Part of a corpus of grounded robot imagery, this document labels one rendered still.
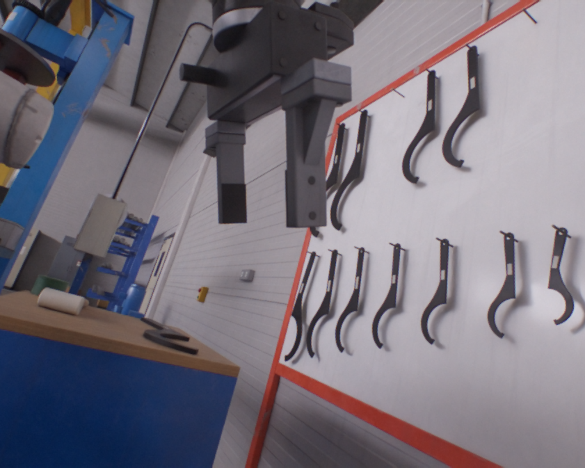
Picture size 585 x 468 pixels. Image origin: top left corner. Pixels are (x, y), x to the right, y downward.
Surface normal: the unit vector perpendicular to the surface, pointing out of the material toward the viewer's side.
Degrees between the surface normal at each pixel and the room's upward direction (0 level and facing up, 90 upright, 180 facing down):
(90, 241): 90
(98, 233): 90
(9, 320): 90
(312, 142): 124
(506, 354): 90
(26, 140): 117
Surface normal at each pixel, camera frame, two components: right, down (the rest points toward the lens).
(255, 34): -0.85, 0.04
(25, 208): 0.48, -0.13
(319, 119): 0.47, 0.51
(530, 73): -0.84, -0.36
